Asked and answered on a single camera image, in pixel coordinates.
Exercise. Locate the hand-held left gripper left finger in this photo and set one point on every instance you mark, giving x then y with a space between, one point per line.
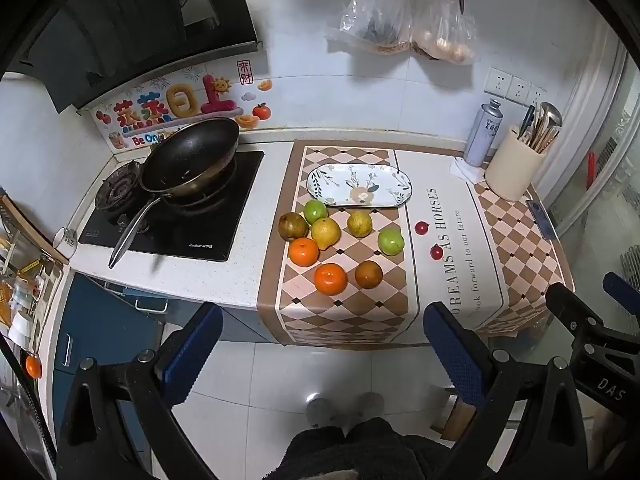
195 355

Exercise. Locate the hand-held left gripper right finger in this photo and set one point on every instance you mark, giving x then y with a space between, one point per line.
450 355

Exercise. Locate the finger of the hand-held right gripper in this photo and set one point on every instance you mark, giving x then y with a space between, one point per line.
620 287
570 307

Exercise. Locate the red cherry tomato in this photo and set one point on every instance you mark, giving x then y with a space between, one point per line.
421 227
437 252

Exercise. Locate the dark brownish orange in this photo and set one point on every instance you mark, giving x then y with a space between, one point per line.
368 274

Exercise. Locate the green apple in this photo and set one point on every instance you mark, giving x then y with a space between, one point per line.
390 242
316 211

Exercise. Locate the greenish yellow lemon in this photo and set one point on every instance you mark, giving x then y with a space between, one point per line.
359 223

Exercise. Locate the brown-green round fruit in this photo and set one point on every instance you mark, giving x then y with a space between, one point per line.
292 226

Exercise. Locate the wooden stool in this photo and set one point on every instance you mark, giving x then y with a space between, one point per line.
457 422

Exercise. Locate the sliding glass door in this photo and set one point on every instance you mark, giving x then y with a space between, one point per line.
600 210

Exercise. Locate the checkered brown table mat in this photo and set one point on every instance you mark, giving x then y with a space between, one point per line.
510 240

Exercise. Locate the grey slipper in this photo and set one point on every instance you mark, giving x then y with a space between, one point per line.
367 407
322 412

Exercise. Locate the black gas stove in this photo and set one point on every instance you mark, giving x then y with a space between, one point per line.
210 230

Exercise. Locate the person's dark fluffy pants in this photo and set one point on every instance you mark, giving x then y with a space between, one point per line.
350 452

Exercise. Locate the cream utensil holder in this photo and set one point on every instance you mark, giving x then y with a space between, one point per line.
512 170

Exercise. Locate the small orange round object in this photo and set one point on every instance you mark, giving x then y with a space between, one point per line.
33 367

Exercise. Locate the white folded tissue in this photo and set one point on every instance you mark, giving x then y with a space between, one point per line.
465 171

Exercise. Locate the white cup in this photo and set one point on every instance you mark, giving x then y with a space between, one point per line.
65 241

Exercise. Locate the bundle of chopsticks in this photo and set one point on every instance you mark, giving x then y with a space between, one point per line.
537 132

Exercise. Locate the metal spoon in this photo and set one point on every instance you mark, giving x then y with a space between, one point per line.
551 116

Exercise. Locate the cluttered side shelf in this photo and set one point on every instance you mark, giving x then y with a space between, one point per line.
25 280

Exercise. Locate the grey spray can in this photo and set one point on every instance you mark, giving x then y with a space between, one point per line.
482 135

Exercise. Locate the clear plastic bag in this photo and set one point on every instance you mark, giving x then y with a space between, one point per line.
370 15
445 35

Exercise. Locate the black range hood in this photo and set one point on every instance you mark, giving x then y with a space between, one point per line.
125 20

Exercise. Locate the white wall outlet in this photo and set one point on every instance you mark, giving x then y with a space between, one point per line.
537 94
519 89
497 81

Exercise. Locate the colourful wall sticker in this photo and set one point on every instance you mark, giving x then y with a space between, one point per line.
175 105

